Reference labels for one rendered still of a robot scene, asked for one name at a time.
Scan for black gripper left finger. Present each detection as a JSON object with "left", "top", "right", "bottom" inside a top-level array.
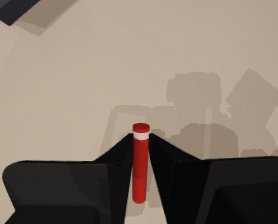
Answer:
[{"left": 2, "top": 133, "right": 134, "bottom": 224}]

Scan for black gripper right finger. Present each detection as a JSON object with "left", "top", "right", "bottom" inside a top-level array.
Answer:
[{"left": 148, "top": 133, "right": 278, "bottom": 224}]

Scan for red peg with white band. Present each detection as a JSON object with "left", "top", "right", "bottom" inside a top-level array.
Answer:
[{"left": 132, "top": 123, "right": 150, "bottom": 204}]

